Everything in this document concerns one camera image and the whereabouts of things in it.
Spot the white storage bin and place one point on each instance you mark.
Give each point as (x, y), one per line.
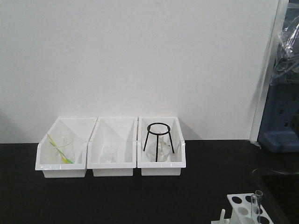
(119, 132)
(80, 129)
(175, 162)

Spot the black wire tripod stand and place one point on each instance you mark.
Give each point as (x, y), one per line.
(157, 134)

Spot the clear round glass flask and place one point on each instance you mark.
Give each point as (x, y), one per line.
(159, 151)

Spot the large clear glass beaker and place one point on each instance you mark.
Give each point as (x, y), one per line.
(68, 150)

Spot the clear glass test tube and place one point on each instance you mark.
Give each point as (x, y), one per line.
(254, 208)
(259, 197)

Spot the small clear glass beaker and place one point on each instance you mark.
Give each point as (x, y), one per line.
(109, 154)

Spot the middle white storage bin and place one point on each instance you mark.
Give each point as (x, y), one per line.
(119, 132)

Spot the blue-grey pegboard drying rack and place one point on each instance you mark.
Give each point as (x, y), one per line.
(279, 129)

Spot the white test tube rack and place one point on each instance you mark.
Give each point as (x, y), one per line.
(241, 211)

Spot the yellow green stirring sticks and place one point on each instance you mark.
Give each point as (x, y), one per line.
(64, 158)

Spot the left white storage bin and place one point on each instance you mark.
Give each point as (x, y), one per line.
(80, 129)

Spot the clear plastic bag of pegs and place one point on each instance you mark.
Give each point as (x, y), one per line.
(286, 68)

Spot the black lab sink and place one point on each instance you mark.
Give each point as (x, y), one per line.
(280, 194)

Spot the right white storage bin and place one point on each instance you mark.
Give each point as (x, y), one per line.
(175, 162)

